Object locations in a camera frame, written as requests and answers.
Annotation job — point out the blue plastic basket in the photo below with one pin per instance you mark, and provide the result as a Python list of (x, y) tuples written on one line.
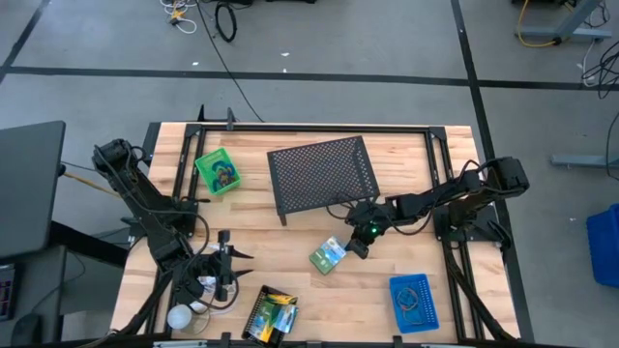
[(425, 290)]

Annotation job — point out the black side monitor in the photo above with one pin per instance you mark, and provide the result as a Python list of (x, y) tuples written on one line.
[(29, 188)]

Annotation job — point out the grey desk foot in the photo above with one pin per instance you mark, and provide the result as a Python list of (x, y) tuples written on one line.
[(585, 160)]

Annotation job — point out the black computer mouse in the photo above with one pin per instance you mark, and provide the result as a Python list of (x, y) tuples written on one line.
[(26, 328)]

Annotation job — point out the green plastic basket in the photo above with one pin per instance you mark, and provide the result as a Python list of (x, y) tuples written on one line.
[(217, 170)]

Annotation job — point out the round metal cup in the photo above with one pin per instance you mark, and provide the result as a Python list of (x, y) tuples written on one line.
[(179, 316)]

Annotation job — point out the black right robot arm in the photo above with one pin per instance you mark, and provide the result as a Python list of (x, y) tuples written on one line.
[(450, 198)]

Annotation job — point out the black perforated metal riser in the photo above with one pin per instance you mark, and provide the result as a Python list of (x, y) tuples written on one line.
[(321, 176)]

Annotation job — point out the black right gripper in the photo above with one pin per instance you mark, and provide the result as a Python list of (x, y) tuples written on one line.
[(370, 220)]

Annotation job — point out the black plastic basket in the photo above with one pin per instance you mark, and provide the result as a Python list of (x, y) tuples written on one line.
[(251, 321)]

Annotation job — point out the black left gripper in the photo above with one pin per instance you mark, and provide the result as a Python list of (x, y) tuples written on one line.
[(208, 270)]

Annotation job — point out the grey desk leg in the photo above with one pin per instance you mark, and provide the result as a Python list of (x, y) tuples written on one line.
[(575, 17)]

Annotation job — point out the blue floor bin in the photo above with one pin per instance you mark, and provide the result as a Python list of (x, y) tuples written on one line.
[(604, 244)]

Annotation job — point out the black metal table frame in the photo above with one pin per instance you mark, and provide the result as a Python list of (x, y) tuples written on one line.
[(314, 129)]

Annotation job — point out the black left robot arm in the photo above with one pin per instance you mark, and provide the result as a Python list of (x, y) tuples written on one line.
[(145, 208)]

